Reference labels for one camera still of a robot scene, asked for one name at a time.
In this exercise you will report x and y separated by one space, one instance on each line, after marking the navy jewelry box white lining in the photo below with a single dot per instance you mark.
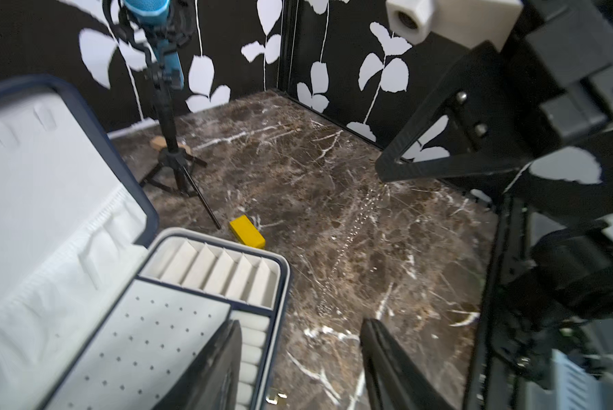
99 307

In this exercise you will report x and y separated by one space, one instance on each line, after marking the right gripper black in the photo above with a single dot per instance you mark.
576 176

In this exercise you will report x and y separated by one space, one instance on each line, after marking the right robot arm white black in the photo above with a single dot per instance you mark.
568 287

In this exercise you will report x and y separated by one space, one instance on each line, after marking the yellow block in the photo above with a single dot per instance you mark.
246 233

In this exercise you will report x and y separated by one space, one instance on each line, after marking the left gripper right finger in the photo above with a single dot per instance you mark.
392 379

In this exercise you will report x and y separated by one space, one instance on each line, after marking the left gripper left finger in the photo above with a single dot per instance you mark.
211 380

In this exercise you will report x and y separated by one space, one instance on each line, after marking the small wooden block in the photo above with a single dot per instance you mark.
158 143

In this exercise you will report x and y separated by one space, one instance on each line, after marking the blue microphone on tripod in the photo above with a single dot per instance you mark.
160 29

